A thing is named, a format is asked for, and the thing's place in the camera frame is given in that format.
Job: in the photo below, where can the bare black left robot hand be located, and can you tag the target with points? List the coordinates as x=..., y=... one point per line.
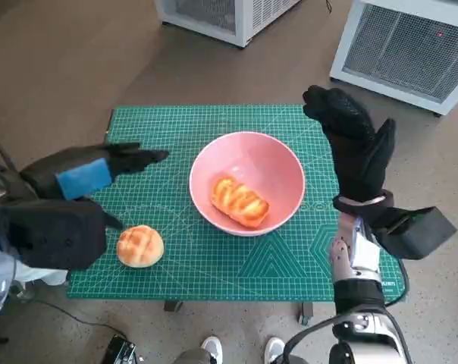
x=85, y=170

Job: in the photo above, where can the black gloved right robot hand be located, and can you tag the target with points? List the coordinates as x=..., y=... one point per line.
x=361, y=151

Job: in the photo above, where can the round toy bread bun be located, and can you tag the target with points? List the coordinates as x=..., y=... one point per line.
x=140, y=246

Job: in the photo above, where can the pink bowl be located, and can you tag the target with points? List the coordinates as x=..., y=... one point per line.
x=248, y=159

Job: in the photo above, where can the long braided toy bread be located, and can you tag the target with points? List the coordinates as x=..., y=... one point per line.
x=238, y=201

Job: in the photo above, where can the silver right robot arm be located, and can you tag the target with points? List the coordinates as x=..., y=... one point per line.
x=359, y=273

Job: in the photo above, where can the white mesh cabinet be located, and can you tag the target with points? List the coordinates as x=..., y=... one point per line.
x=403, y=49
x=225, y=19

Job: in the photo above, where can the green cutting mat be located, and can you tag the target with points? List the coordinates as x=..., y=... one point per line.
x=214, y=265

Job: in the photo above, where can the black table foot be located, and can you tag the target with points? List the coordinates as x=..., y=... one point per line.
x=305, y=313
x=173, y=305

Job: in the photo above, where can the black device on floor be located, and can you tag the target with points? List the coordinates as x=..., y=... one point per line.
x=121, y=350

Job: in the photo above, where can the grey leg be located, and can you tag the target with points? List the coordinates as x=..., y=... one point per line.
x=193, y=357

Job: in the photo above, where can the white shoe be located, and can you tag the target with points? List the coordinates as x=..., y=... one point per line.
x=274, y=349
x=212, y=349

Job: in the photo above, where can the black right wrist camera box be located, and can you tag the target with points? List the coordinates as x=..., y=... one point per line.
x=418, y=233

